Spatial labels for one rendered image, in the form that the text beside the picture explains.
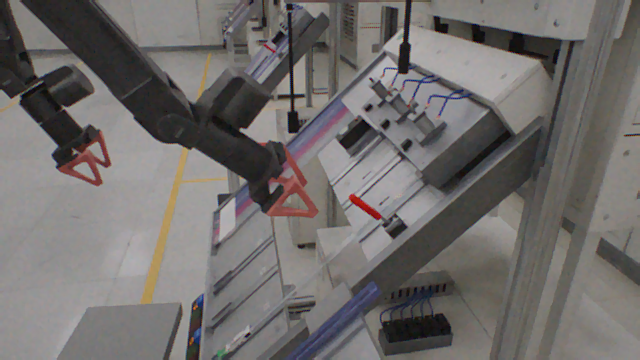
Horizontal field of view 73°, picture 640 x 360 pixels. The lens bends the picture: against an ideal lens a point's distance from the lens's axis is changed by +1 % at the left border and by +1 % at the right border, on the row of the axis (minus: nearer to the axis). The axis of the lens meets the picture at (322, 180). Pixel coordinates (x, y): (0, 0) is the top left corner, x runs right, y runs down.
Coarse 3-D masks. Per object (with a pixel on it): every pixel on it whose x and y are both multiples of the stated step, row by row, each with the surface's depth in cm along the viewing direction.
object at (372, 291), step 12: (372, 288) 49; (360, 300) 49; (372, 300) 49; (348, 312) 49; (324, 324) 50; (336, 324) 49; (312, 336) 50; (324, 336) 49; (300, 348) 50; (312, 348) 50
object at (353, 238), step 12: (420, 180) 71; (408, 192) 71; (396, 204) 72; (360, 228) 74; (348, 240) 74; (336, 252) 74; (324, 264) 75; (312, 276) 75; (300, 288) 76; (288, 300) 76; (264, 312) 78; (276, 312) 77; (252, 324) 78
